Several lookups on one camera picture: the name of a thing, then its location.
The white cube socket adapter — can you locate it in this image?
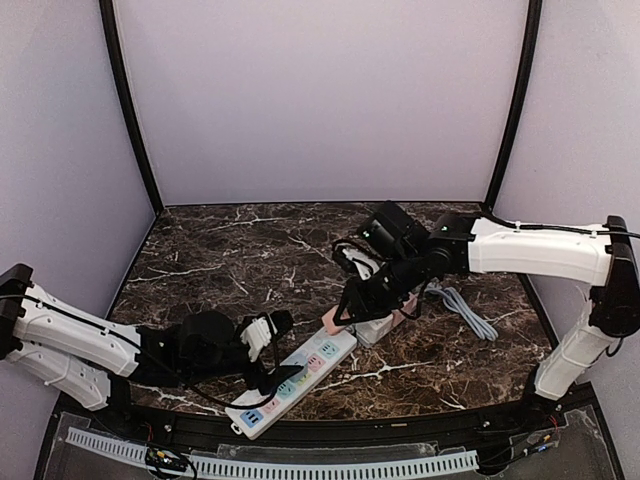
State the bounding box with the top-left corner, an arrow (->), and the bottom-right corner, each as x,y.
355,317 -> 394,348

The pink plug adapter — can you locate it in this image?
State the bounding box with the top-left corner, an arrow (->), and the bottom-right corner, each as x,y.
321,308 -> 346,336

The white multicolour power strip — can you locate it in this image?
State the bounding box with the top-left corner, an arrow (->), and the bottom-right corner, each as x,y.
225,328 -> 358,440

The grey power cable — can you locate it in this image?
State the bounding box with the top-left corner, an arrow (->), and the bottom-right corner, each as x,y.
422,282 -> 499,343

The blue plug adapter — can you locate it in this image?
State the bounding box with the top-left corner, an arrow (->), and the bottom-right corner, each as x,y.
284,353 -> 308,376

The pink cube socket adapter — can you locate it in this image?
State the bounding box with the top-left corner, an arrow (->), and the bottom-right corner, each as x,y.
392,293 -> 418,326

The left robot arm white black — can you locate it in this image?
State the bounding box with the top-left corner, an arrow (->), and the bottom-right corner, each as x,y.
1,263 -> 303,411

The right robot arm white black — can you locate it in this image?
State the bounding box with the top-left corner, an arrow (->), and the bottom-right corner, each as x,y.
333,201 -> 639,402

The small circuit board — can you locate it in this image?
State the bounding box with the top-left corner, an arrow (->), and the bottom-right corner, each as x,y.
144,447 -> 189,471

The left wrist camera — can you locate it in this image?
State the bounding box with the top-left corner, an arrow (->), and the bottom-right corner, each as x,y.
240,314 -> 278,363

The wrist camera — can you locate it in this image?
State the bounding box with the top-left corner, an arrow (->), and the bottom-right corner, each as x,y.
240,314 -> 278,363
332,240 -> 381,280

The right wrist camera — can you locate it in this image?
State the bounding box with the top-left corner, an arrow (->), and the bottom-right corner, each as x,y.
332,240 -> 381,280

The slotted grey cable duct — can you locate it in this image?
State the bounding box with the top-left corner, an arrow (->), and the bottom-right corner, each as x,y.
65,427 -> 479,479

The black front rail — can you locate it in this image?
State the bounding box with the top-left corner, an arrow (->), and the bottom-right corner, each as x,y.
42,386 -> 555,451

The right black frame post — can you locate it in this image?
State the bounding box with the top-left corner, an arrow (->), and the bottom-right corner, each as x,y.
483,0 -> 543,212

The black frame post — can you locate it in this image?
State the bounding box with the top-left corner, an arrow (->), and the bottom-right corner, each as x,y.
98,0 -> 164,216
483,0 -> 543,212

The left black frame post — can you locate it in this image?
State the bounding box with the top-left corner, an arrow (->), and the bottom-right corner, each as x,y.
98,0 -> 164,216

